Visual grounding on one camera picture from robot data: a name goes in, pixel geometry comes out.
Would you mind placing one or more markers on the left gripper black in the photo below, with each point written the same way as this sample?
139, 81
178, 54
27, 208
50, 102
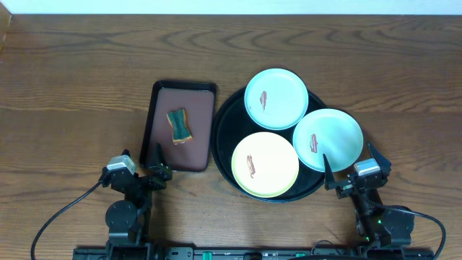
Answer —
143, 179

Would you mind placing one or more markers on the green orange sponge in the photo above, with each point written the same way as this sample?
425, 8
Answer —
179, 123

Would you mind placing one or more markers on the yellow plate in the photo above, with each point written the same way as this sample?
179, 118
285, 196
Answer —
265, 164

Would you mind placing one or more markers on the light green plate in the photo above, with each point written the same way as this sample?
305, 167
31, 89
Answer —
329, 133
276, 99

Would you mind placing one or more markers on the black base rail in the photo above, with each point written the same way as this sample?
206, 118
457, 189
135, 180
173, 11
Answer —
188, 253

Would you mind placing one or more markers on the rectangular black brown tray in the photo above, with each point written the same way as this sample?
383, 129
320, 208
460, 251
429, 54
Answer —
198, 100

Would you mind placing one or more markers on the round black tray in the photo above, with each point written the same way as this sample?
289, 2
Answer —
232, 124

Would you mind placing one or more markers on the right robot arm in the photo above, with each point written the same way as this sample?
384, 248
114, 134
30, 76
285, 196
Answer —
382, 226

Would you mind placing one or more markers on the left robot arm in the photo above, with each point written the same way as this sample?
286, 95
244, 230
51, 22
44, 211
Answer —
128, 219

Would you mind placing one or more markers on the light green plate top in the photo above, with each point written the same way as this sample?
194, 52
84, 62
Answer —
276, 99

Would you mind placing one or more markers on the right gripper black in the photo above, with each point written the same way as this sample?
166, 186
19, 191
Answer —
344, 189

